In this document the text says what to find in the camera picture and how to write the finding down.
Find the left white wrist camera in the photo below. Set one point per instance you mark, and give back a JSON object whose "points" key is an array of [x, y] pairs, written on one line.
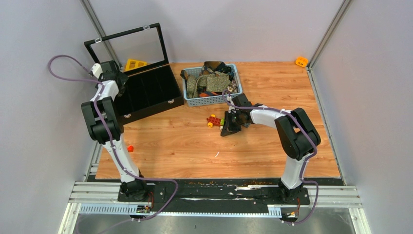
{"points": [[96, 70]]}

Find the red green lego car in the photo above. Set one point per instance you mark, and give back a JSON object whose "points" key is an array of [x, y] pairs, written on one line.
{"points": [[212, 121]]}

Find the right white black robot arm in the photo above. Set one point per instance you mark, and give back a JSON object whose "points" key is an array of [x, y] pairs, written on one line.
{"points": [[298, 136]]}

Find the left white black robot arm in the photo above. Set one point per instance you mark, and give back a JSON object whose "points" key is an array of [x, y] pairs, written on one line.
{"points": [[105, 126]]}

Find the yellow triangular plastic toy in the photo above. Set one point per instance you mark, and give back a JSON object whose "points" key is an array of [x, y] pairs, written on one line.
{"points": [[133, 64]]}

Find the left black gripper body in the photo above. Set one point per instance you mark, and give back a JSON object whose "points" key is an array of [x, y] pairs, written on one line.
{"points": [[123, 78]]}

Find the blue plastic basket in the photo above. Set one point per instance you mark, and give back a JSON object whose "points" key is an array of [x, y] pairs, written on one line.
{"points": [[210, 98]]}

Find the black glass-lid display box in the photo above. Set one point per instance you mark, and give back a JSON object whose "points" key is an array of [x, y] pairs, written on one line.
{"points": [[150, 89]]}

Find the dark blue tie in basket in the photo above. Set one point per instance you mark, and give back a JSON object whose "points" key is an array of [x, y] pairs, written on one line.
{"points": [[211, 67]]}

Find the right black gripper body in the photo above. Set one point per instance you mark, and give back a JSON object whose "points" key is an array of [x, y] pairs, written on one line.
{"points": [[233, 122]]}

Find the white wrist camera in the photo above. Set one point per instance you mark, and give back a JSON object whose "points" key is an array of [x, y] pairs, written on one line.
{"points": [[96, 70], [229, 103]]}

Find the olive patterned tie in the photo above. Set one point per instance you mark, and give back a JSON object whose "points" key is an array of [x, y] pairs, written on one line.
{"points": [[206, 83]]}

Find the red small plastic piece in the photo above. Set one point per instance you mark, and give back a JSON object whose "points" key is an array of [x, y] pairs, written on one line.
{"points": [[130, 149]]}

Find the orange plastic block toy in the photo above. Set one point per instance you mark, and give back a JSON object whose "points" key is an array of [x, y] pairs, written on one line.
{"points": [[301, 61]]}

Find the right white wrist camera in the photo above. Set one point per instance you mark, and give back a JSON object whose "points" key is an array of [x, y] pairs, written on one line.
{"points": [[229, 103]]}

